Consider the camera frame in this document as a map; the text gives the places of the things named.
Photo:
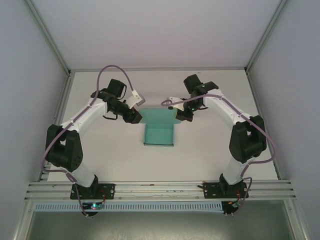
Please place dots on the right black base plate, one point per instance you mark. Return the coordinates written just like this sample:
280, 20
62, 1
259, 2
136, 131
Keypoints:
211, 190

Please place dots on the left aluminium frame post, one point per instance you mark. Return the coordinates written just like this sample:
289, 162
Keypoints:
48, 37

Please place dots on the circuit board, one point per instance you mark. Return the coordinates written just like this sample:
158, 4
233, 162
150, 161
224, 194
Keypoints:
235, 204
94, 206

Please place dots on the left aluminium side rail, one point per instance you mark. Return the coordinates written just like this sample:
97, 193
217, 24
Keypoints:
63, 100

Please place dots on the left circuit board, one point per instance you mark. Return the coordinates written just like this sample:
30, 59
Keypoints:
94, 206

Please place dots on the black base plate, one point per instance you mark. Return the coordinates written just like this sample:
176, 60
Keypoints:
108, 191
211, 190

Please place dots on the right circuit board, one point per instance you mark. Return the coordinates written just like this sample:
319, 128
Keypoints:
235, 204

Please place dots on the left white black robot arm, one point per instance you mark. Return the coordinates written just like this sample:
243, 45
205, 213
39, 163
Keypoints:
87, 117

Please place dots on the aluminium mounting rail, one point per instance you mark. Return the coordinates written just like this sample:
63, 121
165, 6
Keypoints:
155, 188

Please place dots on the right aluminium frame post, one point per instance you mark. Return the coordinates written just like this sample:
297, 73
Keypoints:
266, 37

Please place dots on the right aluminium side rail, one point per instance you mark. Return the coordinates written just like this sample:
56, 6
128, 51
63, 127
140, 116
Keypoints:
260, 105

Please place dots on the aluminium frame post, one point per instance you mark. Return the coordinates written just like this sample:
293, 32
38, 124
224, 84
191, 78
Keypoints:
266, 37
48, 37

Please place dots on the teal paper box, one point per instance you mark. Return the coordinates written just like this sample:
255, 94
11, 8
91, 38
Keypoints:
158, 136

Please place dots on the aluminium frame crossbar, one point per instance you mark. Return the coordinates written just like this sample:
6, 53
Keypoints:
155, 68

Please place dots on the aluminium side rail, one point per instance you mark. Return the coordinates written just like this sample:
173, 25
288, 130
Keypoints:
260, 105
63, 100

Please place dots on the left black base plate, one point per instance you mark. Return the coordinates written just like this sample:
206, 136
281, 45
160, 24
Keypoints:
108, 191

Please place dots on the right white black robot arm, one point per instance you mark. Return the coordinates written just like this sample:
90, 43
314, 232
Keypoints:
225, 110

